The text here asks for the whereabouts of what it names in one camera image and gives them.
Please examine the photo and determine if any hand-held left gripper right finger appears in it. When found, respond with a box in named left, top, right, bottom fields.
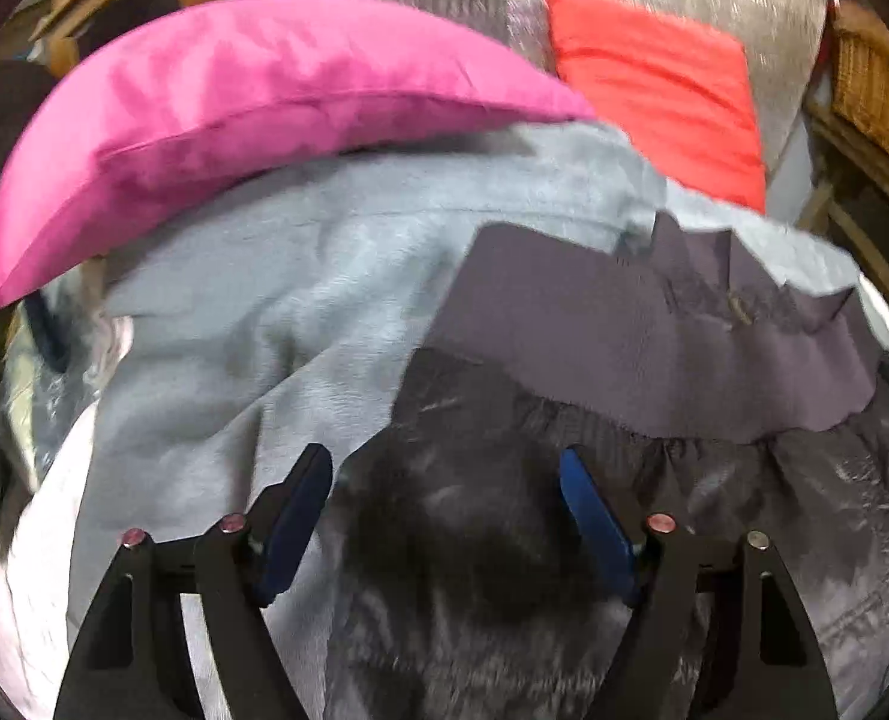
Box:
left=558, top=445, right=839, bottom=720

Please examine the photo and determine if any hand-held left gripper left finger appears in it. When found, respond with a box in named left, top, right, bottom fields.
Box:
left=53, top=442, right=335, bottom=720

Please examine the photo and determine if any dark quilted jacket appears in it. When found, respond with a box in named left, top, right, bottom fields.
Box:
left=325, top=211, right=889, bottom=720

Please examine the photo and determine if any grey fleece blanket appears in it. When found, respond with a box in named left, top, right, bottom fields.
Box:
left=62, top=124, right=889, bottom=720

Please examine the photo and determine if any white bed sheet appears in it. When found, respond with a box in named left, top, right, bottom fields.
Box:
left=0, top=315, right=134, bottom=720

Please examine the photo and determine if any pink pillow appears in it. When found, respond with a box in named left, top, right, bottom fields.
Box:
left=0, top=0, right=596, bottom=323

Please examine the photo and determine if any wooden shelf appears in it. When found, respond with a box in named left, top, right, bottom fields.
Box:
left=797, top=0, right=889, bottom=361

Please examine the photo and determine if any red pillow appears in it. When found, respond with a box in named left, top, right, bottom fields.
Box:
left=543, top=0, right=768, bottom=212

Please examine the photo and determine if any wicker basket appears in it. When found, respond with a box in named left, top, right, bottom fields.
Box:
left=830, top=22, right=889, bottom=188

